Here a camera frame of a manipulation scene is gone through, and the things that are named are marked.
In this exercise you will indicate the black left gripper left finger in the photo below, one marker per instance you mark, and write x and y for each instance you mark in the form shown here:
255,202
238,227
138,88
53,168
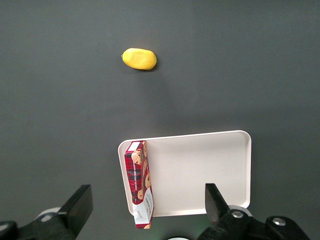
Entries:
75,210

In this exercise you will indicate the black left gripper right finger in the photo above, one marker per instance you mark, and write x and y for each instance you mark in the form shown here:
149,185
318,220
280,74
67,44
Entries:
217,212

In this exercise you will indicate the red tartan cookie box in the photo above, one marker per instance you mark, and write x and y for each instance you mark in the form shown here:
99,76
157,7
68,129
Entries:
138,180

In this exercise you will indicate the white rectangular plastic tray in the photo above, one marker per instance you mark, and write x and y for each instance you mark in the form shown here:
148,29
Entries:
195,172

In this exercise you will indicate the yellow lemon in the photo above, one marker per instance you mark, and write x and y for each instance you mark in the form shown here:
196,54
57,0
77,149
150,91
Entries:
138,59

